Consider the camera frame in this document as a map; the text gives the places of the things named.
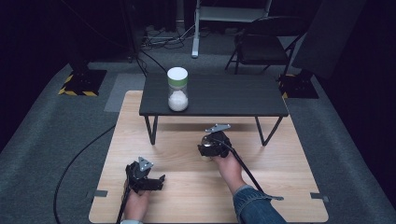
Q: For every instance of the person's left hand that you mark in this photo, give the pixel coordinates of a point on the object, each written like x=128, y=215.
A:
x=137, y=205

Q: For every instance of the black folding chair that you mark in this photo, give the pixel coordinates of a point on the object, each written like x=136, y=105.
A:
x=264, y=46

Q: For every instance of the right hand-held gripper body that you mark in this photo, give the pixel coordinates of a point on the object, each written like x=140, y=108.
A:
x=221, y=141

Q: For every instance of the black hazard-striped stand base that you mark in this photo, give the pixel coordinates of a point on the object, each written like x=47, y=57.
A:
x=84, y=82
x=299, y=87

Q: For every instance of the white metal stand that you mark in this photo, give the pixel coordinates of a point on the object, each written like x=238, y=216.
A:
x=230, y=14

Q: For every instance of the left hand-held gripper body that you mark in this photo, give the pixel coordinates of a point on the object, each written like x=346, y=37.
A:
x=138, y=175

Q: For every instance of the person's right hand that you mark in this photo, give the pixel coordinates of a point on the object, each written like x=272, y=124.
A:
x=230, y=171

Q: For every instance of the dark grey panel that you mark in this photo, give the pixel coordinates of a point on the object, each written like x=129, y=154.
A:
x=327, y=37

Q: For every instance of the white-lid jar with white grains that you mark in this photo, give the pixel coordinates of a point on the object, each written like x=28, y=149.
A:
x=177, y=90

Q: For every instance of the grey tape strip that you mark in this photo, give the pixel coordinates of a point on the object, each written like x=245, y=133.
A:
x=101, y=193
x=319, y=197

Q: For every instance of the small black shelf table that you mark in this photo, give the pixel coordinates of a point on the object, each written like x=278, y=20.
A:
x=224, y=96

